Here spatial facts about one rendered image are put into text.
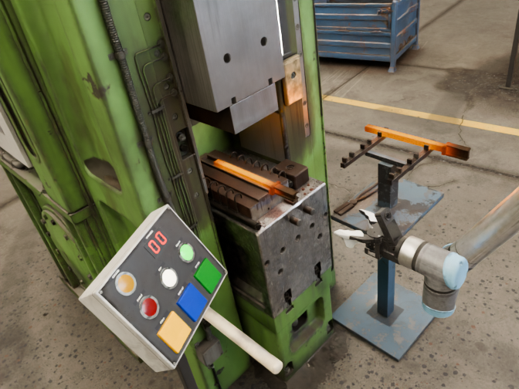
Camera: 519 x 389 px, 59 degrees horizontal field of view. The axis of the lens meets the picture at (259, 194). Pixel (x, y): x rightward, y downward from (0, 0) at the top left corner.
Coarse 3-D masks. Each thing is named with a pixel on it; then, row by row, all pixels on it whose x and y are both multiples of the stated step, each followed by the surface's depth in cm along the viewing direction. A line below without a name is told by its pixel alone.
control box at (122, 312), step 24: (168, 216) 127; (144, 240) 118; (168, 240) 123; (192, 240) 130; (120, 264) 110; (144, 264) 115; (168, 264) 121; (192, 264) 127; (216, 264) 134; (96, 288) 105; (144, 288) 113; (168, 288) 118; (216, 288) 131; (96, 312) 108; (120, 312) 106; (168, 312) 116; (120, 336) 111; (144, 336) 108; (192, 336) 119; (144, 360) 114; (168, 360) 111
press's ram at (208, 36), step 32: (160, 0) 126; (192, 0) 116; (224, 0) 122; (256, 0) 130; (192, 32) 122; (224, 32) 126; (256, 32) 134; (192, 64) 130; (224, 64) 129; (256, 64) 138; (192, 96) 138; (224, 96) 133
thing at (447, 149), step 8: (368, 128) 193; (376, 128) 192; (384, 128) 191; (384, 136) 190; (392, 136) 186; (400, 136) 184; (408, 136) 183; (416, 144) 180; (432, 144) 175; (440, 144) 174; (448, 144) 171; (456, 144) 170; (448, 152) 173; (456, 152) 170; (464, 152) 168; (464, 160) 169
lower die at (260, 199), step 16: (224, 160) 186; (240, 160) 184; (208, 176) 178; (224, 176) 176; (240, 176) 172; (272, 176) 170; (224, 192) 168; (240, 192) 166; (256, 192) 164; (240, 208) 163; (256, 208) 161
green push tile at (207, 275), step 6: (204, 264) 129; (210, 264) 131; (198, 270) 127; (204, 270) 129; (210, 270) 130; (216, 270) 132; (198, 276) 126; (204, 276) 128; (210, 276) 130; (216, 276) 131; (204, 282) 127; (210, 282) 129; (216, 282) 131; (204, 288) 128; (210, 288) 128
